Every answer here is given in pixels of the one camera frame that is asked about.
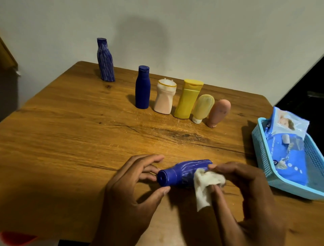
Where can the person's left hand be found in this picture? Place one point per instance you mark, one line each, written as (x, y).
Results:
(121, 200)

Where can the person's right hand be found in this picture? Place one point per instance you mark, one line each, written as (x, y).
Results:
(253, 202)

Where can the person's right thumb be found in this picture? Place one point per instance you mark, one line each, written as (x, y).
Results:
(222, 205)

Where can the person's left middle finger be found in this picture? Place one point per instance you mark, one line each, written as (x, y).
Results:
(151, 169)

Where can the person's left thumb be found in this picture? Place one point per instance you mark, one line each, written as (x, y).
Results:
(155, 197)

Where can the white wet wipe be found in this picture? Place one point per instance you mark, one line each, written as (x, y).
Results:
(205, 187)

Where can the glossy blue plastic bottle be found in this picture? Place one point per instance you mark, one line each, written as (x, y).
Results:
(181, 173)

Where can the light blue plastic basket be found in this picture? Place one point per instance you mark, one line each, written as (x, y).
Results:
(263, 157)

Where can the pale pink capless bottle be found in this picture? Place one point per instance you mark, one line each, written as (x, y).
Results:
(164, 98)

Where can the yellow flip-cap bottle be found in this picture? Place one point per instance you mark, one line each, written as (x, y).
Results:
(187, 101)

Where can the pale yellow squeeze tube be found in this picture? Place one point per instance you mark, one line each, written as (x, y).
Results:
(202, 107)

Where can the dark blue plastic bottle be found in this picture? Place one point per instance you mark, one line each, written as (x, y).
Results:
(142, 88)

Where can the blue wet wipes packet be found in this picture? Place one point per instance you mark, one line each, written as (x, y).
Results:
(288, 157)

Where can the pink squeeze tube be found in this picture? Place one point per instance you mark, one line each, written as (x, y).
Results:
(219, 112)

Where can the striped blue plastic bottle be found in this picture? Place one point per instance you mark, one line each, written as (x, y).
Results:
(105, 62)

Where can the black furniture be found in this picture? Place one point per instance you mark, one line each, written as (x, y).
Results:
(307, 101)

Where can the red object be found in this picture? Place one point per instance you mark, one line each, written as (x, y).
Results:
(15, 238)

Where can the brown wooden furniture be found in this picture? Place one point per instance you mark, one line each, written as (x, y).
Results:
(7, 86)

